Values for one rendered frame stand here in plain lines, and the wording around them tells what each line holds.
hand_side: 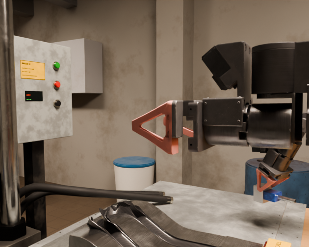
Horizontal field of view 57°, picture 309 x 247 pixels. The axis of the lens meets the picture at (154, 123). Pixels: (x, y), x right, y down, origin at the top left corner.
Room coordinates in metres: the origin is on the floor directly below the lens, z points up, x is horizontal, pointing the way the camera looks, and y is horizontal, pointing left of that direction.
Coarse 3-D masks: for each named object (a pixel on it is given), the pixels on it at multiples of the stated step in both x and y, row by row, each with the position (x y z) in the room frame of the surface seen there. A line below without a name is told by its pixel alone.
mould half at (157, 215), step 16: (144, 208) 0.78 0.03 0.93; (128, 224) 0.69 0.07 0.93; (160, 224) 0.74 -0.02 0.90; (176, 224) 0.76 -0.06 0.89; (64, 240) 0.74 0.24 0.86; (80, 240) 0.60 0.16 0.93; (96, 240) 0.60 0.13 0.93; (112, 240) 0.62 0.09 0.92; (144, 240) 0.66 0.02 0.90; (160, 240) 0.68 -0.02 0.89; (192, 240) 0.69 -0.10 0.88; (208, 240) 0.68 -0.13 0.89; (224, 240) 0.68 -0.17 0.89; (240, 240) 0.68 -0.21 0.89
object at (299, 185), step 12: (252, 168) 2.07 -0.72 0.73; (300, 168) 2.00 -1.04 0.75; (252, 180) 2.06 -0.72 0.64; (264, 180) 1.97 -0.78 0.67; (276, 180) 1.93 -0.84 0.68; (288, 180) 1.90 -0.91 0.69; (300, 180) 1.90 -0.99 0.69; (252, 192) 2.06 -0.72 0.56; (288, 192) 1.90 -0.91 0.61; (300, 192) 1.90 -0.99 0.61
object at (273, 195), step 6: (270, 186) 0.94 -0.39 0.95; (258, 192) 0.92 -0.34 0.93; (264, 192) 0.91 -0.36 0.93; (270, 192) 0.90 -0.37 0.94; (276, 192) 0.90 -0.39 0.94; (258, 198) 0.92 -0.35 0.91; (264, 198) 0.91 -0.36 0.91; (270, 198) 0.89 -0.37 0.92; (276, 198) 0.88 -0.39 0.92; (282, 198) 0.87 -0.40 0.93; (288, 198) 0.86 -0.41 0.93
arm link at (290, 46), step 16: (256, 48) 0.35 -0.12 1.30; (272, 48) 0.33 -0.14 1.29; (288, 48) 0.33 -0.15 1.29; (304, 48) 0.33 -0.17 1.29; (256, 64) 0.35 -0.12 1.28; (272, 64) 0.33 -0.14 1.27; (288, 64) 0.33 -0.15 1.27; (304, 64) 0.33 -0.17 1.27; (256, 80) 0.35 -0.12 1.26; (272, 80) 0.33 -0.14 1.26; (288, 80) 0.33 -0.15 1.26; (304, 80) 0.33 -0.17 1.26
